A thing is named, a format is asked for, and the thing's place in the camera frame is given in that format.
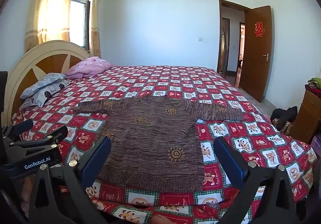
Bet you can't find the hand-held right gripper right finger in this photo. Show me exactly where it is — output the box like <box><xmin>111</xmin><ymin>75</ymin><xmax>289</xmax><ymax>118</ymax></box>
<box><xmin>214</xmin><ymin>136</ymin><xmax>308</xmax><ymax>224</ymax></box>

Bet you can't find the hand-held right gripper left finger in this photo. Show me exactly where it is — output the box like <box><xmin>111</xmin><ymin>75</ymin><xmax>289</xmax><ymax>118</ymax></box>
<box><xmin>28</xmin><ymin>136</ymin><xmax>112</xmax><ymax>224</ymax></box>

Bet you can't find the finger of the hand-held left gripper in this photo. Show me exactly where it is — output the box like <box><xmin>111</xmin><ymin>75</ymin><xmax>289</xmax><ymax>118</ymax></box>
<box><xmin>10</xmin><ymin>126</ymin><xmax>69</xmax><ymax>150</ymax></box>
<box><xmin>2</xmin><ymin>119</ymin><xmax>34</xmax><ymax>145</ymax></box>

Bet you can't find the brown knitted sweater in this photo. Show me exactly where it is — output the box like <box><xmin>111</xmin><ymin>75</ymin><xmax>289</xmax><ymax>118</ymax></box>
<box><xmin>73</xmin><ymin>96</ymin><xmax>244</xmax><ymax>192</ymax></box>

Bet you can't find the pile of clothes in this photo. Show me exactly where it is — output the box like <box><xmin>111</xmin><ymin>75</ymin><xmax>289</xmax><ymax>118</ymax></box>
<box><xmin>305</xmin><ymin>77</ymin><xmax>321</xmax><ymax>98</ymax></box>

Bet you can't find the striped pillow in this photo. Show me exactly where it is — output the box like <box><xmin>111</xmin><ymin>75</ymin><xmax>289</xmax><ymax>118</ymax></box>
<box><xmin>19</xmin><ymin>96</ymin><xmax>49</xmax><ymax>110</ymax></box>

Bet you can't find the red checkered printed blanket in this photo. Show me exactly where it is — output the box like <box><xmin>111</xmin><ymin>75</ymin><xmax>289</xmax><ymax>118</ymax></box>
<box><xmin>11</xmin><ymin>65</ymin><xmax>318</xmax><ymax>224</ymax></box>

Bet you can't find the grey patterned pillow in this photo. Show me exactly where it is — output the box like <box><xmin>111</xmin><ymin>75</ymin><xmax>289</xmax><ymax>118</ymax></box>
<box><xmin>20</xmin><ymin>73</ymin><xmax>71</xmax><ymax>99</ymax></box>

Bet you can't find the cream and wood headboard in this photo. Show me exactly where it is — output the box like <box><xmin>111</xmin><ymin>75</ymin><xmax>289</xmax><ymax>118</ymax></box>
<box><xmin>4</xmin><ymin>40</ymin><xmax>91</xmax><ymax>124</ymax></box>

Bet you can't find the black bag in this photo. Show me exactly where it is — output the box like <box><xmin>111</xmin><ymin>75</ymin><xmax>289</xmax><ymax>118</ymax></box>
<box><xmin>270</xmin><ymin>106</ymin><xmax>298</xmax><ymax>135</ymax></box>

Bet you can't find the pink pillow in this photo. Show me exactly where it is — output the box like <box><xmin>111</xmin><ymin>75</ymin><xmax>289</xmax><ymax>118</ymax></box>
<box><xmin>64</xmin><ymin>56</ymin><xmax>114</xmax><ymax>79</ymax></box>

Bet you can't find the wooden cabinet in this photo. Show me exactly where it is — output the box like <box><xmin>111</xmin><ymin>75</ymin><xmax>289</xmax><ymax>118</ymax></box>
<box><xmin>291</xmin><ymin>85</ymin><xmax>321</xmax><ymax>144</ymax></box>

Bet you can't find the brown wooden door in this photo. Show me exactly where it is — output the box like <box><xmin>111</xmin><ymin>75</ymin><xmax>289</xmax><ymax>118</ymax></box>
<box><xmin>238</xmin><ymin>6</ymin><xmax>272</xmax><ymax>103</ymax></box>

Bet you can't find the narrow yellow curtain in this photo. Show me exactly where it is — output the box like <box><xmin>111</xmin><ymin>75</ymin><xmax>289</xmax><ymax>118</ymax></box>
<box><xmin>89</xmin><ymin>0</ymin><xmax>102</xmax><ymax>58</ymax></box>

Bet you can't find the window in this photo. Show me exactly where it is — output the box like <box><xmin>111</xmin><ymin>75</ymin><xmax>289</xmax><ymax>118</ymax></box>
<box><xmin>69</xmin><ymin>0</ymin><xmax>93</xmax><ymax>51</ymax></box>

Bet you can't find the wide yellow curtain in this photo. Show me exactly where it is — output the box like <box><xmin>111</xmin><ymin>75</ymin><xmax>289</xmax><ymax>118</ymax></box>
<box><xmin>24</xmin><ymin>0</ymin><xmax>78</xmax><ymax>52</ymax></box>

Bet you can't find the red paper door decoration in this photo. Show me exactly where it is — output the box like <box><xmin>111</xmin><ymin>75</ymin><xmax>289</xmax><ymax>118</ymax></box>
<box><xmin>254</xmin><ymin>22</ymin><xmax>264</xmax><ymax>37</ymax></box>

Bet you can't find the brown door frame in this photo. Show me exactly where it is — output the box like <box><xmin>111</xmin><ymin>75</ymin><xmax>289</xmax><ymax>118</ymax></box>
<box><xmin>217</xmin><ymin>0</ymin><xmax>252</xmax><ymax>74</ymax></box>

